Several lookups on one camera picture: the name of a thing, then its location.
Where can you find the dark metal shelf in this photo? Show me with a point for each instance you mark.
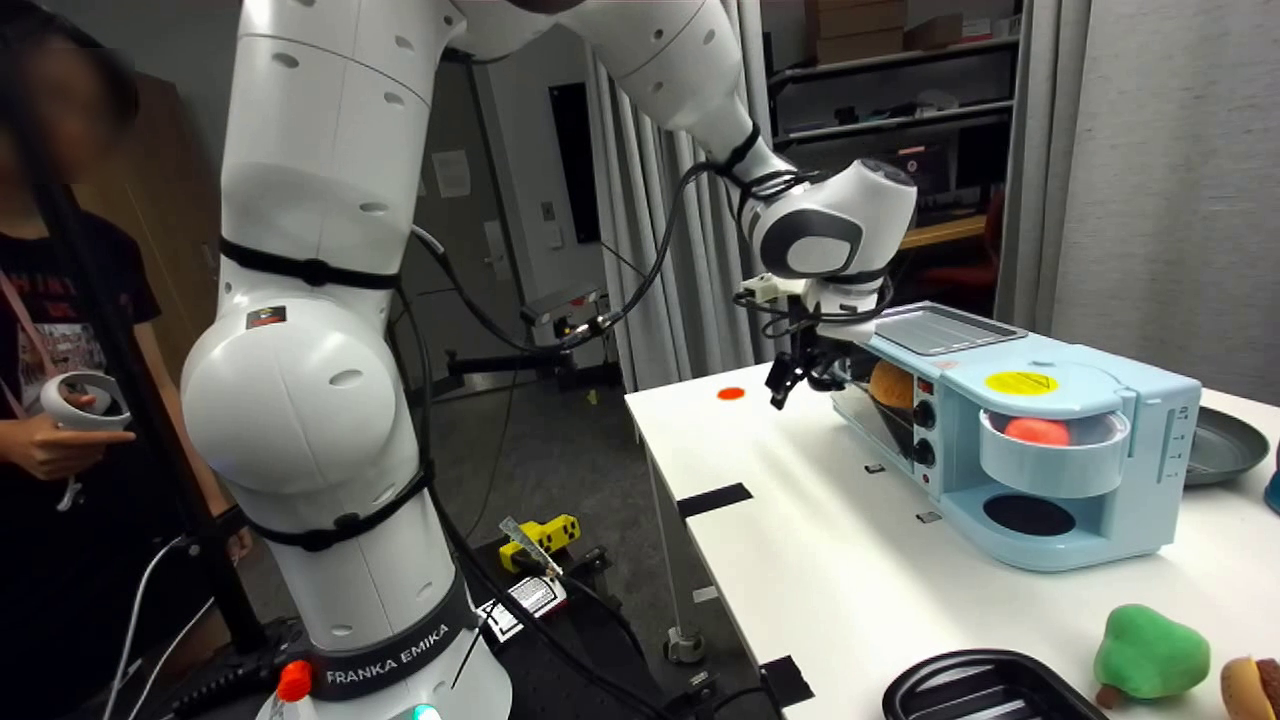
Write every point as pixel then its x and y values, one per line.
pixel 935 123

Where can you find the white VR controller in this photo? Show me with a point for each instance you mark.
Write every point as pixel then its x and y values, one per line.
pixel 81 402

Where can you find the blue round object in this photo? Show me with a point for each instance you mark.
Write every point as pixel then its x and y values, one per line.
pixel 1274 482

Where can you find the large black tape strip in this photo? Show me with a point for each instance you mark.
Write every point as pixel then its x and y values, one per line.
pixel 712 502

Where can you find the person in black shirt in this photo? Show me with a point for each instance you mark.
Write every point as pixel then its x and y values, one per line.
pixel 53 572

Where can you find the cardboard box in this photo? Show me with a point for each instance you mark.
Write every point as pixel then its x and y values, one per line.
pixel 861 27

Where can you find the black tripod leg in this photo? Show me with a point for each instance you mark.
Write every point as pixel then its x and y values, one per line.
pixel 121 362

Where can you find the dark grey bowl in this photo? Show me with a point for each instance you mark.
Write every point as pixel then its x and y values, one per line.
pixel 1221 447

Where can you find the orange bread inside oven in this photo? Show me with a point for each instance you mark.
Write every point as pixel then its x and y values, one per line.
pixel 890 387

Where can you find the hot dog toy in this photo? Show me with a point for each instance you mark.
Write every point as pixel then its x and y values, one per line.
pixel 1255 690

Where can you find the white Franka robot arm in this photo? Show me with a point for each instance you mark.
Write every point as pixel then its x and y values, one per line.
pixel 307 402

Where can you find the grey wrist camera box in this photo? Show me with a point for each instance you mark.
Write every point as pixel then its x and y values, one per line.
pixel 770 290

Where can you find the green pear toy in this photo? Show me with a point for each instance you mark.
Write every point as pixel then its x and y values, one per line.
pixel 1148 649

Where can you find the white bottle orange cap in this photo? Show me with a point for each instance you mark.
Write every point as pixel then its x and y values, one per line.
pixel 291 690

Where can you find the orange red ball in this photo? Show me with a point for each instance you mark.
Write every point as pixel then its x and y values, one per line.
pixel 1039 431

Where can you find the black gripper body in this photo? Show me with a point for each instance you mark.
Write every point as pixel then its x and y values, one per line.
pixel 817 341

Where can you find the yellow clamp tool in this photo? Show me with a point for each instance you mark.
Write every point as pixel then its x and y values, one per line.
pixel 541 542

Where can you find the light blue toaster oven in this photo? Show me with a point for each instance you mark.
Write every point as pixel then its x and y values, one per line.
pixel 1065 514

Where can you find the small red disc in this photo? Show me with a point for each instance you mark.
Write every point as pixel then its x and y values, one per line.
pixel 730 392

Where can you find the person's right hand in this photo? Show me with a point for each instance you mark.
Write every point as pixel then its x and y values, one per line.
pixel 53 449

